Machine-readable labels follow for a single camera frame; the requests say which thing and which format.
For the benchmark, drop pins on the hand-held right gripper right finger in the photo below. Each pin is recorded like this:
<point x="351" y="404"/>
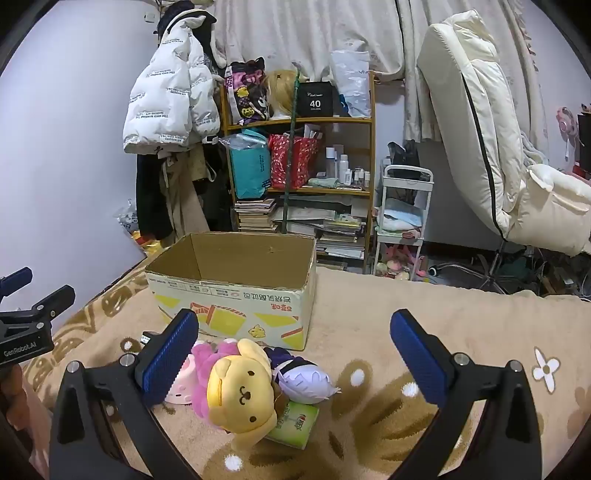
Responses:
<point x="413" y="355"/>

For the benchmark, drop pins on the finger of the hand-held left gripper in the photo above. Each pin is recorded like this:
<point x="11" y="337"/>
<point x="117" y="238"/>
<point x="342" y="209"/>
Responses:
<point x="51" y="302"/>
<point x="16" y="279"/>

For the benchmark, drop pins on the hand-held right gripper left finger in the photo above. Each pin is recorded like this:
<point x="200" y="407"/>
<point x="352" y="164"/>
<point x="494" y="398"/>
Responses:
<point x="171" y="355"/>

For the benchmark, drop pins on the pink white soft toy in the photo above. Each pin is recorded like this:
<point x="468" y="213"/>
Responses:
<point x="182" y="387"/>

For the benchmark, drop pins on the pink plush toy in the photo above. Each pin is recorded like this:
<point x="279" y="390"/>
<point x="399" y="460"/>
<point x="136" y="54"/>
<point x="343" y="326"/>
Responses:
<point x="205" y="364"/>

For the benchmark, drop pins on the yellow dog plush toy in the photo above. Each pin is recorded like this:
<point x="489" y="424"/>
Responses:
<point x="240" y="392"/>

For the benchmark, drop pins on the printed cardboard box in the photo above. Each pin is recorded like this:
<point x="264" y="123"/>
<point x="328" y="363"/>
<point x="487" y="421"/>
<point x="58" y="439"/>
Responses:
<point x="231" y="300"/>

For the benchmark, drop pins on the purple white plush doll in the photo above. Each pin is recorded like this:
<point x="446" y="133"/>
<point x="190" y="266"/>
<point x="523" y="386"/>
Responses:
<point x="300" y="381"/>

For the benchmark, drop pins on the person's left hand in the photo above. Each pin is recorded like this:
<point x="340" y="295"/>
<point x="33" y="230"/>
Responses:
<point x="11" y="392"/>

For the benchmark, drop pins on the beige printed blanket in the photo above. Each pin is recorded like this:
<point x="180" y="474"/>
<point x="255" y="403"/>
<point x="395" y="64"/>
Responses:
<point x="369" y="314"/>

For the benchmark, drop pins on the pile of pink toys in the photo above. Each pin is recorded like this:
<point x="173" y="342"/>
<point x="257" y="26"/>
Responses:
<point x="401" y="258"/>

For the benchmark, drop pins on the clear plastic bag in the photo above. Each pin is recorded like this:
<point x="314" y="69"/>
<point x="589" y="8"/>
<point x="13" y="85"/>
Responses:
<point x="127" y="221"/>

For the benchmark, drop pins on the green tissue packet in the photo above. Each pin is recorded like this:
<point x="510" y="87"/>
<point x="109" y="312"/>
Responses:
<point x="295" y="424"/>

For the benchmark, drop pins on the light blue cloth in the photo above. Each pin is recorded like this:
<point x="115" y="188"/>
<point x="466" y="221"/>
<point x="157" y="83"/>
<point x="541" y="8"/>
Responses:
<point x="397" y="214"/>

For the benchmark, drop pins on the dark hanging garment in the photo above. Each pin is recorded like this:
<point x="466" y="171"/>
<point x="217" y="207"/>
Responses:
<point x="147" y="198"/>

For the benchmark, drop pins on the pile of papers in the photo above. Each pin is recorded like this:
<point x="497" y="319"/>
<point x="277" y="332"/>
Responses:
<point x="337" y="226"/>

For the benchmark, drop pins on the beige coat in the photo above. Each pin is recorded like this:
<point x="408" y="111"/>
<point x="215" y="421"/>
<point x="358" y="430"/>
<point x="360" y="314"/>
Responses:
<point x="184" y="194"/>

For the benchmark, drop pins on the stack of books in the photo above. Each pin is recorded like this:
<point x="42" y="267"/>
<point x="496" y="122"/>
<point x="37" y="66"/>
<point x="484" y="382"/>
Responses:
<point x="254" y="214"/>

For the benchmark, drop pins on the white trolley cart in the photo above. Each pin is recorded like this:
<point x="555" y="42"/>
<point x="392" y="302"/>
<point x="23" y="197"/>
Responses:
<point x="408" y="169"/>

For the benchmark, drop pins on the light green cloth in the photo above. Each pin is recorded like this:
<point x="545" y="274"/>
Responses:
<point x="323" y="182"/>

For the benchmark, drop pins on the row of white cosmetic bottles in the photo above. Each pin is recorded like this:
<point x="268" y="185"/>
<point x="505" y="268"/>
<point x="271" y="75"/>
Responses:
<point x="344" y="168"/>

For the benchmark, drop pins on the black bag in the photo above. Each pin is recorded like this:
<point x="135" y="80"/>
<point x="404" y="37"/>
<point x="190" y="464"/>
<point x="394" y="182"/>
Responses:
<point x="406" y="154"/>

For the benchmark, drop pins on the teal bag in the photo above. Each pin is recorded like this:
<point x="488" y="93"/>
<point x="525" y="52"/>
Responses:
<point x="251" y="170"/>

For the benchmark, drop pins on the red patterned bag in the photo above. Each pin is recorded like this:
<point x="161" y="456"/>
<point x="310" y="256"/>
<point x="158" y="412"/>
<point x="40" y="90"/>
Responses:
<point x="300" y="161"/>

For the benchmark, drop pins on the green pole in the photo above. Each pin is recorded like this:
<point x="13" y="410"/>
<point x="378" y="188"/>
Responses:
<point x="291" y="152"/>

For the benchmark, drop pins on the white puffer jacket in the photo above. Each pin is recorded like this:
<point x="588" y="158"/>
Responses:
<point x="161" y="92"/>

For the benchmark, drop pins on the cream padded chair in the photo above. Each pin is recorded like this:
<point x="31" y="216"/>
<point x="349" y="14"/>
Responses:
<point x="475" y="115"/>

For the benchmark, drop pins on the wooden shelf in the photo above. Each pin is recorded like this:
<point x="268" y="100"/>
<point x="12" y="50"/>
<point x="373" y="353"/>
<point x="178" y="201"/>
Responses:
<point x="323" y="121"/>

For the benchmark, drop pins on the cartoon print bag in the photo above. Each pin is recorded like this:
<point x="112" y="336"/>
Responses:
<point x="247" y="97"/>

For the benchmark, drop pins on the black box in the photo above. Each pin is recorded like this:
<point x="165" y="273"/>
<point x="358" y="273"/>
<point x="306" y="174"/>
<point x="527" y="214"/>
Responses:
<point x="314" y="99"/>

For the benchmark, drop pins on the white plastic bag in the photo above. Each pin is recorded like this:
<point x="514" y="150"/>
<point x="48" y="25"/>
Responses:
<point x="353" y="83"/>

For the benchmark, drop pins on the pink fan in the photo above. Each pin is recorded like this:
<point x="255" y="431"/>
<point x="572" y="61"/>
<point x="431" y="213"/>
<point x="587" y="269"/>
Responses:
<point x="565" y="119"/>

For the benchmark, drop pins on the blonde wig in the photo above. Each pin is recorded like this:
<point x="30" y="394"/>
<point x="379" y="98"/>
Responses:
<point x="279" y="90"/>

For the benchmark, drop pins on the pale curtain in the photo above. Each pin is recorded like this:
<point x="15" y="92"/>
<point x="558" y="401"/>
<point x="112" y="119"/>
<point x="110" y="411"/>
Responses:
<point x="300" y="32"/>

